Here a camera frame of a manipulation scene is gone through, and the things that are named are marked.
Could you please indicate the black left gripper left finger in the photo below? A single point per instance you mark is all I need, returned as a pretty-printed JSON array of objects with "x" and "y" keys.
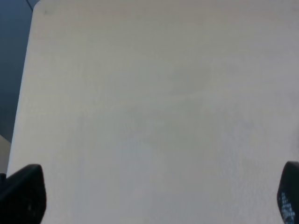
[{"x": 23, "y": 197}]

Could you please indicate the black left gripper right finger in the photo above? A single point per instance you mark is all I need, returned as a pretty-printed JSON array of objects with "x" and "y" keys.
[{"x": 288, "y": 193}]

